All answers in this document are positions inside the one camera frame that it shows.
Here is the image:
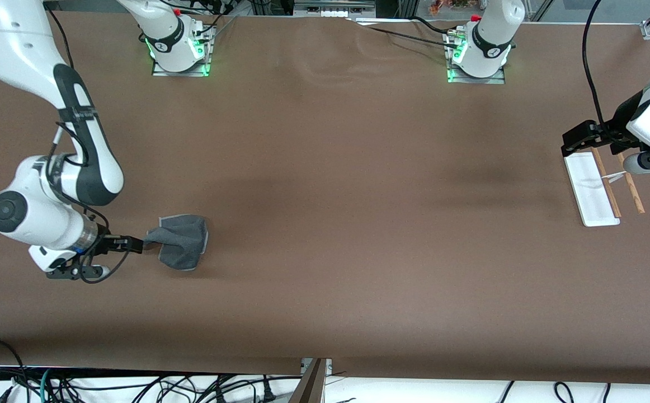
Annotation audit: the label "brown angled beam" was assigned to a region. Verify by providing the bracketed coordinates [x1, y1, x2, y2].
[289, 358, 327, 403]

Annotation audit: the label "orange objects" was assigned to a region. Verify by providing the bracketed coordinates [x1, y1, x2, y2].
[428, 0, 471, 15]

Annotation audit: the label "white rack with wooden bars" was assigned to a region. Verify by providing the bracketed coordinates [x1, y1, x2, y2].
[564, 147, 646, 228]

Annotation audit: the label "brown table cover sheet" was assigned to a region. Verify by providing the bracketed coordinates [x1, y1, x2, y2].
[0, 10, 650, 386]

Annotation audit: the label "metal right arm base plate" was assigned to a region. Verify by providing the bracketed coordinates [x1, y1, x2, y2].
[152, 25, 214, 77]

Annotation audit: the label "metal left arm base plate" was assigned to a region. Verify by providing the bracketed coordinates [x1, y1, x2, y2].
[446, 31, 506, 85]

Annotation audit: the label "aluminium bracket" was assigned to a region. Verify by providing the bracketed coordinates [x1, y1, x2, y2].
[301, 358, 333, 377]

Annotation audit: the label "grey metal device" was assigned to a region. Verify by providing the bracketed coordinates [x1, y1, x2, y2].
[294, 0, 377, 18]

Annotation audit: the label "grey towel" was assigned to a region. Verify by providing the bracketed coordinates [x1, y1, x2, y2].
[145, 214, 210, 272]

